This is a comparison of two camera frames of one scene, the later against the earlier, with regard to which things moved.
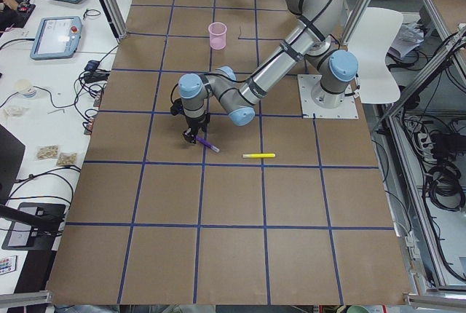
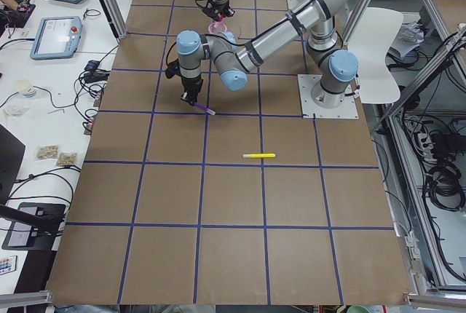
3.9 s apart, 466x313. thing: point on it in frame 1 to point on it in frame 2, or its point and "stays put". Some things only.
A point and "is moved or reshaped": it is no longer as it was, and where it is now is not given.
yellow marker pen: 259,155 stays put
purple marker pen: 207,144 is moved or reshaped
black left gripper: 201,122 to 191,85
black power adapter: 92,65 stays put
